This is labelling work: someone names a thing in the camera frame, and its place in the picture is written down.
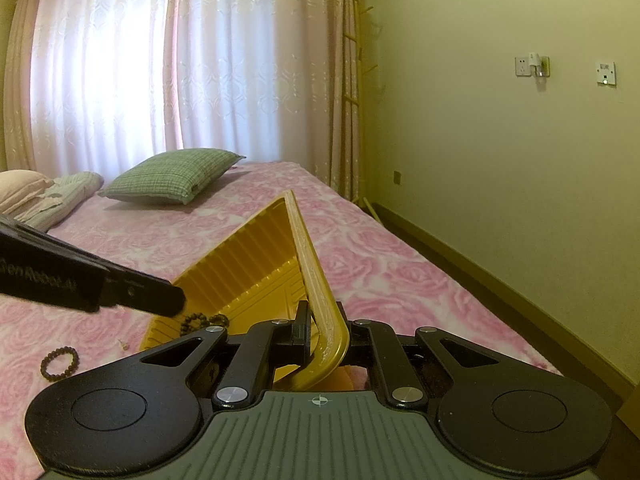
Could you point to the white wall socket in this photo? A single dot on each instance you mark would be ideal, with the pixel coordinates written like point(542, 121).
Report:
point(521, 66)

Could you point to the yellow wooden coat rack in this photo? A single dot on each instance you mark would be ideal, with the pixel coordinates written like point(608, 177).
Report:
point(357, 85)

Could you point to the beige drape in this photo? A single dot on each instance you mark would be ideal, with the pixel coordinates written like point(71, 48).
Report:
point(340, 85)
point(17, 85)

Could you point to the yellow plastic tray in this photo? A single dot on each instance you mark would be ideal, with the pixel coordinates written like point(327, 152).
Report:
point(260, 260)

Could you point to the folded light green quilt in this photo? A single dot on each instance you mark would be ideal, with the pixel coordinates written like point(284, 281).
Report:
point(65, 200)

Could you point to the low brass wall socket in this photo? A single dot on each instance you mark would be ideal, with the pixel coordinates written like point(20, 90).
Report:
point(397, 177)

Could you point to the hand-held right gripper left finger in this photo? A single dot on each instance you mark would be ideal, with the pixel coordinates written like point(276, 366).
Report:
point(301, 340)

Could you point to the sheer white curtain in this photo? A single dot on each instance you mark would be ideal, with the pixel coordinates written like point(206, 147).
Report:
point(175, 60)

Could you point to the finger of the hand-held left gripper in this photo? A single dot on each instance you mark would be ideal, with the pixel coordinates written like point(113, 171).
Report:
point(150, 295)

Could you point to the white wall switch panel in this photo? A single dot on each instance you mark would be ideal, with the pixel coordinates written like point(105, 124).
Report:
point(606, 73)

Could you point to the beige pillow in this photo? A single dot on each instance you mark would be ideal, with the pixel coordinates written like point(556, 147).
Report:
point(22, 190)

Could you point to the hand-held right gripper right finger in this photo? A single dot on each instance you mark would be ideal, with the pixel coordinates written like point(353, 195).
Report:
point(360, 340)

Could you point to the white plug-in charger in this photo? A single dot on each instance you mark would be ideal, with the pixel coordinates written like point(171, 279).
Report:
point(540, 65)

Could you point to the green checked pillow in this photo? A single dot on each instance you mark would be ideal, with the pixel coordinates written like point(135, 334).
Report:
point(170, 175)

